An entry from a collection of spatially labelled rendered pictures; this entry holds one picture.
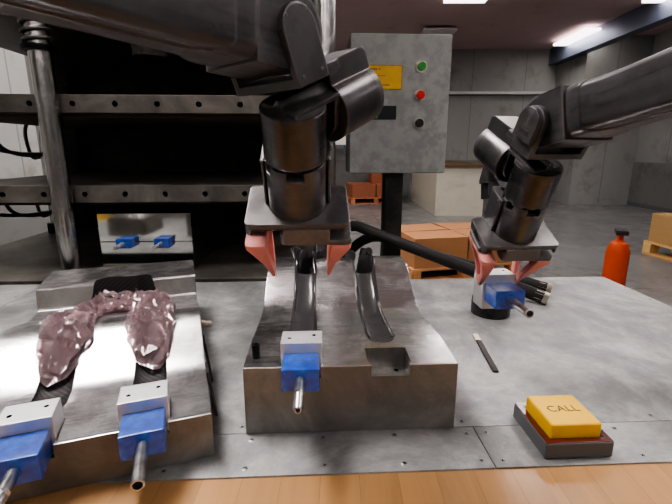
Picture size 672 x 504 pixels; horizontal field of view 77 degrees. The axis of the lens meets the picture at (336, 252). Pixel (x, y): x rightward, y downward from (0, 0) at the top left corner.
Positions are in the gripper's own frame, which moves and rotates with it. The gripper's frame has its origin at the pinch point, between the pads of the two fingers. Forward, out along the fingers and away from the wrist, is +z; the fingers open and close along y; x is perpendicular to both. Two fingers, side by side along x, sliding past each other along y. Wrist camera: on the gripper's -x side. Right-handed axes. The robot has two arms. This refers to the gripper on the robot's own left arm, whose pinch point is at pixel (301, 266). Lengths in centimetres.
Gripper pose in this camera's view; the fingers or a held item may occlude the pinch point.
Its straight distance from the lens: 49.5
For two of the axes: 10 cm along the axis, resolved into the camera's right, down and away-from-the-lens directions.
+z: -0.2, 7.2, 6.9
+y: -10.0, 0.1, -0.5
